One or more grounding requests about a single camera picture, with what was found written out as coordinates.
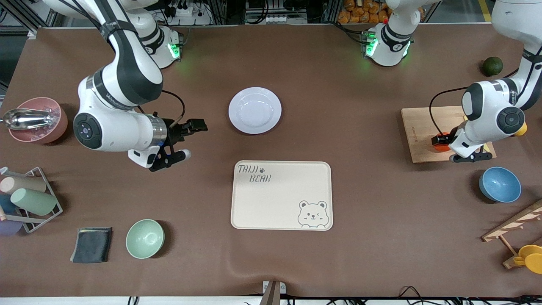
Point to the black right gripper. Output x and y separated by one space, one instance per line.
173 133

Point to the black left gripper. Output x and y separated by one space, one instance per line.
440 139

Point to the lavender round plate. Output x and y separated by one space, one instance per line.
255 111

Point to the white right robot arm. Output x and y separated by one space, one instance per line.
127 76

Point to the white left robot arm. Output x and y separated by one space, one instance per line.
487 114

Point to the wooden cutting board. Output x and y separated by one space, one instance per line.
423 144

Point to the blue bowl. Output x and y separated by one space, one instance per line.
500 184

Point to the yellow lemon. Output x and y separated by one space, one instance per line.
522 129

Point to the dark green lime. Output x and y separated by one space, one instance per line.
493 66

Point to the wooden stand rack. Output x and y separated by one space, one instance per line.
512 223

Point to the cream bear print tray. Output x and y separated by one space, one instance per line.
279 199

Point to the white power strip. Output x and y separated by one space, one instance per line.
186 12

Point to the mint green bowl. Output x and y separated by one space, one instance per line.
145 239

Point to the brown table mat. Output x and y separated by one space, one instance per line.
296 63

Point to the pile of bread buns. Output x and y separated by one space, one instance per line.
364 12

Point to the dark grey folded cloth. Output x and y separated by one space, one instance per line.
91 245

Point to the pink bowl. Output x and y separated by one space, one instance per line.
38 136

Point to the shiny metal scoop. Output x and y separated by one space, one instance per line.
25 118

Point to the green cup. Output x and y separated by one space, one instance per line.
34 201

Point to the beige cup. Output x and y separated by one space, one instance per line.
23 184

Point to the blue cup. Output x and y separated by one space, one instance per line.
6 204

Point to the purple cup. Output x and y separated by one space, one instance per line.
8 228

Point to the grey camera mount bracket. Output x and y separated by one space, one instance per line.
273 292

